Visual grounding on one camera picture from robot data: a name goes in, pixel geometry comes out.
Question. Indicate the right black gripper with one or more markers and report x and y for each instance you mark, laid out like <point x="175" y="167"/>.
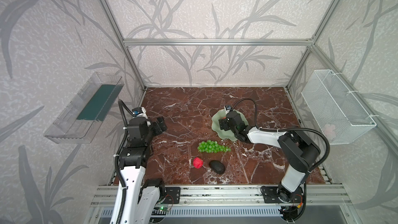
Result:
<point x="224" y="124"/>

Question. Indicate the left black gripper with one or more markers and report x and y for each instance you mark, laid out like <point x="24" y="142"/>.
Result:
<point x="158" y="126"/>

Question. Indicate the green fake grape bunch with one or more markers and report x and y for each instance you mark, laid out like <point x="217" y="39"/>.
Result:
<point x="212" y="147"/>

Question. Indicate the dark fake avocado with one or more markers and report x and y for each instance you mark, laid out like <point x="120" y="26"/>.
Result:
<point x="217" y="167"/>

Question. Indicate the red fake apple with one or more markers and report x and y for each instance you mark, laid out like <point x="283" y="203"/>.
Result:
<point x="198" y="163"/>

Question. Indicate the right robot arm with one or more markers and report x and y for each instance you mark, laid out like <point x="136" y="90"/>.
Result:
<point x="299" y="149"/>

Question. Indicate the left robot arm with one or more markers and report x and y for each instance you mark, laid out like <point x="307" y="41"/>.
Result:
<point x="136" y="198"/>

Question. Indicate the light green scalloped fruit bowl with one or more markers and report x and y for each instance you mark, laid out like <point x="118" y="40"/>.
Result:
<point x="221" y="114"/>

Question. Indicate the green lit circuit board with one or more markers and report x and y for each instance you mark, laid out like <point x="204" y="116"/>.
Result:
<point x="161" y="210"/>

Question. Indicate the pink object in basket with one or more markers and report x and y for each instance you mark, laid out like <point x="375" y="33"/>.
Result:
<point x="329" y="131"/>

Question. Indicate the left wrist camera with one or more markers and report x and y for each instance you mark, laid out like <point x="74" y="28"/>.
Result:
<point x="138" y="111"/>

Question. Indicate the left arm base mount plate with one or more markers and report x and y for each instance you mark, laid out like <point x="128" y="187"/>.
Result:
<point x="172" y="195"/>

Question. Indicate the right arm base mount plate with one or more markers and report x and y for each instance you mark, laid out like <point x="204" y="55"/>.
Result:
<point x="270" y="194"/>

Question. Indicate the clear plastic wall tray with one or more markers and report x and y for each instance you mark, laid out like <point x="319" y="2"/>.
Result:
<point x="80" y="121"/>

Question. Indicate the white wire mesh basket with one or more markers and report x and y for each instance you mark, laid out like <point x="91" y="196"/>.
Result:
<point x="331" y="102"/>

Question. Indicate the aluminium front rail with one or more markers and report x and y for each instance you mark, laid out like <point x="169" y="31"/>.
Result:
<point x="232" y="195"/>

